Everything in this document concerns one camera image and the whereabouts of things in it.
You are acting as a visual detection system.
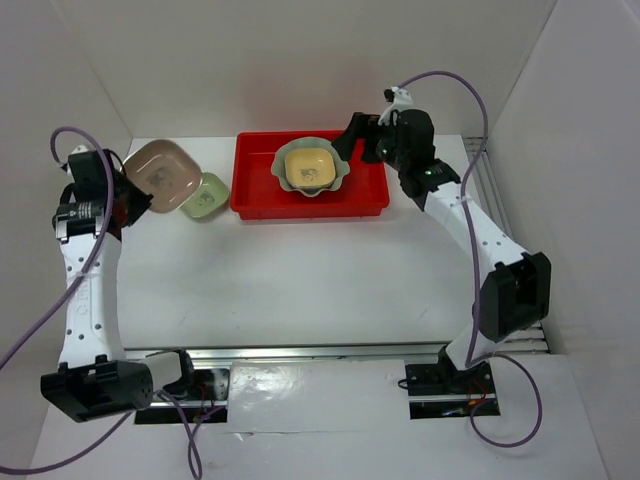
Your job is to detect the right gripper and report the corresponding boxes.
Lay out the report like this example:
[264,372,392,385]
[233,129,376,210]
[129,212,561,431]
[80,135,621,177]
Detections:
[331,111,409,171]

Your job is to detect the large green scalloped bowl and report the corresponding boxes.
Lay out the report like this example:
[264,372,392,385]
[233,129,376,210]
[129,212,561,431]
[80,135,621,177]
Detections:
[271,136,351,198]

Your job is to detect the yellow square plate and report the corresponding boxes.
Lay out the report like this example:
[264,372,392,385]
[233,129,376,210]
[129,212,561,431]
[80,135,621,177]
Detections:
[284,148,336,190]

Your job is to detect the brown square plate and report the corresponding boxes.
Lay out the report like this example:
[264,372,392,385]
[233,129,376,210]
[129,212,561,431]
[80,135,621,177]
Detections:
[124,139,202,214]

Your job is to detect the green square plate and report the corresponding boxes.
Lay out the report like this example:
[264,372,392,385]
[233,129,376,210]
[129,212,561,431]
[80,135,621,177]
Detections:
[180,172,230,221]

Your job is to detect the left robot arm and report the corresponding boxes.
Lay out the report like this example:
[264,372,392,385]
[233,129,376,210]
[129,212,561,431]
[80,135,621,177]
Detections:
[40,146,198,423]

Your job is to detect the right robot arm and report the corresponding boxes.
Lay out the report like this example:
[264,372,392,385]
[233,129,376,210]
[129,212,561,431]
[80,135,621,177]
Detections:
[332,109,551,395]

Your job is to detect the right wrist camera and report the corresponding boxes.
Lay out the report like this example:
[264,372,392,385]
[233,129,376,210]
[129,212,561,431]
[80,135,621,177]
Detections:
[378,86,414,126]

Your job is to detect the front aluminium rail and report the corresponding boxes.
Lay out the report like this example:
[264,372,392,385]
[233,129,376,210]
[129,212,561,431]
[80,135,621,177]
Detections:
[125,331,549,367]

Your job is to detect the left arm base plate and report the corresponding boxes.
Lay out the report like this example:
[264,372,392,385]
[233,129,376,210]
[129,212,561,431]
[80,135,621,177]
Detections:
[134,367,230,425]

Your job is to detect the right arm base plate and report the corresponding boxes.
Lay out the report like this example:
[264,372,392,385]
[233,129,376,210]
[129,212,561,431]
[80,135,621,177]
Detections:
[397,364,500,420]

